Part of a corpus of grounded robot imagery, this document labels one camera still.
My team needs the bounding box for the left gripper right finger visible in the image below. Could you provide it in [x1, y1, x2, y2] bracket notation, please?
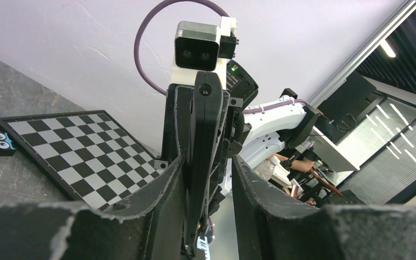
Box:
[232, 155, 416, 259]

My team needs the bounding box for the black white chessboard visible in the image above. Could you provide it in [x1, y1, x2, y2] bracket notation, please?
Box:
[0, 110, 161, 210]

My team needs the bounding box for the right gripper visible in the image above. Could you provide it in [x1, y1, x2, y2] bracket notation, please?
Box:
[159, 84, 246, 216]

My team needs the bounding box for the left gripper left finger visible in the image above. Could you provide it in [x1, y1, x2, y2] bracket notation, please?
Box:
[0, 157, 186, 259]

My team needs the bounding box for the black remote back up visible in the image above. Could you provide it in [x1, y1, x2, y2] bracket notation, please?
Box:
[184, 71, 223, 259]

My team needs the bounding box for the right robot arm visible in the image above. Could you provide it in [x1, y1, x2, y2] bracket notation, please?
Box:
[211, 58, 317, 202]

